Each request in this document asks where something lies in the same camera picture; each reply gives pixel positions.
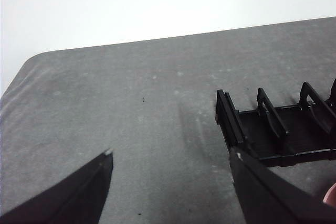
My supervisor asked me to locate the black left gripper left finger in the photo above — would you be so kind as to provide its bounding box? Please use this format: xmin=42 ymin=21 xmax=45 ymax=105
xmin=0 ymin=149 xmax=114 ymax=224

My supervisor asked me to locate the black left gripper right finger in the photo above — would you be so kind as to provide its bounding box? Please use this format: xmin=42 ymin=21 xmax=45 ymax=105
xmin=229 ymin=146 xmax=336 ymax=224

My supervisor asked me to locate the black plate rack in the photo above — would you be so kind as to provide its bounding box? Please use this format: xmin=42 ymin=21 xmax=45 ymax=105
xmin=215 ymin=78 xmax=336 ymax=168

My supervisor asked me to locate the pink plate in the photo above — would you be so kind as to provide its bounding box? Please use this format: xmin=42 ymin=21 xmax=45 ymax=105
xmin=322 ymin=182 xmax=336 ymax=205

